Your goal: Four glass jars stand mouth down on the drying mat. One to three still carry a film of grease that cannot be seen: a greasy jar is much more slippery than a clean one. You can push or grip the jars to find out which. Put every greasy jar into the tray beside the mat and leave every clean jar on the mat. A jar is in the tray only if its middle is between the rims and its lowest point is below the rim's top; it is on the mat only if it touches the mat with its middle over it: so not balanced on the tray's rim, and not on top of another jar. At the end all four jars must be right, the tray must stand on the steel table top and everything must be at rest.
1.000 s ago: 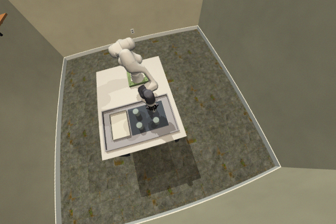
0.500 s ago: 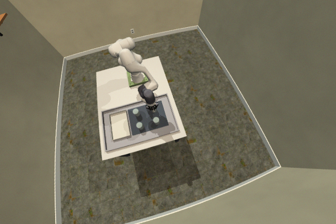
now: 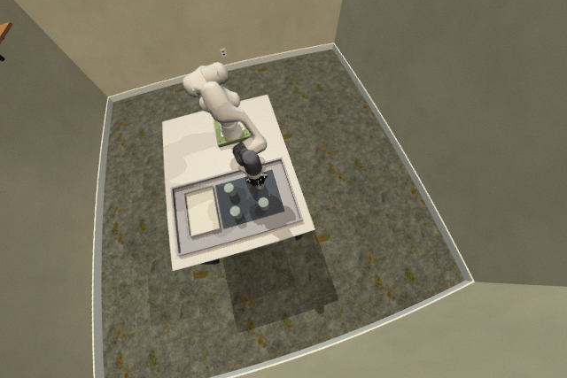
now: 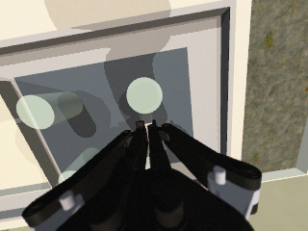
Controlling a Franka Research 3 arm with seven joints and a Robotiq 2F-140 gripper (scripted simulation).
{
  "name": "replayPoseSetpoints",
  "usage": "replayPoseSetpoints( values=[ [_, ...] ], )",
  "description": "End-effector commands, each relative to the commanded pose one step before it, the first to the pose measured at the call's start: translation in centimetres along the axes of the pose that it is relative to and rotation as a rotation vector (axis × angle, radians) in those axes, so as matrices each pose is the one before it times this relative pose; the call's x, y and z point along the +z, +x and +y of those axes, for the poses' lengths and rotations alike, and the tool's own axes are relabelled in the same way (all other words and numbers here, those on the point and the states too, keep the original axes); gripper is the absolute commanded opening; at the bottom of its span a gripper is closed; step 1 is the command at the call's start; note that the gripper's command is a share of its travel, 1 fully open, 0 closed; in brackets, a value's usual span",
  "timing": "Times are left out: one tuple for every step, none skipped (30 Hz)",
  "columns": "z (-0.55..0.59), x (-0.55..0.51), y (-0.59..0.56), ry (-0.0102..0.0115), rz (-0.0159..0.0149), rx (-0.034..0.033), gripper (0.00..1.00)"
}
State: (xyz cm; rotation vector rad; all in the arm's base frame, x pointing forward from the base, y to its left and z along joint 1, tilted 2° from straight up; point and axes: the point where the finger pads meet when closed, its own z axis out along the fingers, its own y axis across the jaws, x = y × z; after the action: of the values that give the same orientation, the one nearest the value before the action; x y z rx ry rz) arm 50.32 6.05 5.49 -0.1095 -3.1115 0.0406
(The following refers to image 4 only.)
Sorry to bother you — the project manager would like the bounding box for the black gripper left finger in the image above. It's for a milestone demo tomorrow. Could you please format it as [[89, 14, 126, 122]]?
[[21, 114, 148, 231]]

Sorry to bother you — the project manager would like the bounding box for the clear glass cylinder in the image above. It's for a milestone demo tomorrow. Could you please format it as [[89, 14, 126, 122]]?
[[16, 91, 83, 129], [126, 77, 163, 114], [59, 147, 100, 184], [145, 141, 167, 169]]

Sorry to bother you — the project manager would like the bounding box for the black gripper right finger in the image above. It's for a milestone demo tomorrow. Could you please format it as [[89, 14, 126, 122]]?
[[146, 113, 262, 227]]

